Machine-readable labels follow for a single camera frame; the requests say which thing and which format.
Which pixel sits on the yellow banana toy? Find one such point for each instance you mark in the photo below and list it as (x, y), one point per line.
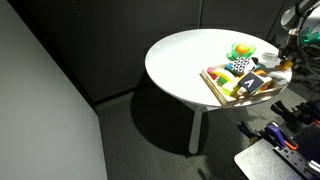
(223, 74)

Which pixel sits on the orange fruit toy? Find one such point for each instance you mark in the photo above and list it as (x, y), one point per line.
(242, 48)

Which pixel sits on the black letter A soft cube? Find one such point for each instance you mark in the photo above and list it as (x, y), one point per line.
(250, 82)

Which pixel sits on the purple clamp with orange trigger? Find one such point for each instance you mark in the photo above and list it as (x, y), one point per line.
(280, 133)

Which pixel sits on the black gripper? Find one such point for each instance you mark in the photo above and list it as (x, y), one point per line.
(290, 49)

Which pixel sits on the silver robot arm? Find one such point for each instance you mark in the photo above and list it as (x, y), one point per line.
(300, 13)

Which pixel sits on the black white patterned cube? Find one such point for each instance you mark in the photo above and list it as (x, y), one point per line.
(242, 65)

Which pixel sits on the white table leg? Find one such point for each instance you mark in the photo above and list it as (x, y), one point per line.
(196, 128)

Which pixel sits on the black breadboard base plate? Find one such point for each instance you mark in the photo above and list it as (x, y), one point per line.
(296, 160)

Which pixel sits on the pale yellow block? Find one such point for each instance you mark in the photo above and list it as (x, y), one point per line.
(229, 88)

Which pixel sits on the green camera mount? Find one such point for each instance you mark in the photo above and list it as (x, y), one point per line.
(310, 36)

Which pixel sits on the wooden toy tray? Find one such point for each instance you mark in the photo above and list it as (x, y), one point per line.
(216, 91)

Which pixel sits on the green block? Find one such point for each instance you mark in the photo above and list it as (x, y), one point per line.
(221, 81)

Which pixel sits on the green bowl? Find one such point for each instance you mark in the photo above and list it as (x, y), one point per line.
(250, 52)

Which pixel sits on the grey metal plate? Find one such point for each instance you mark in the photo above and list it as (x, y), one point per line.
(260, 163)

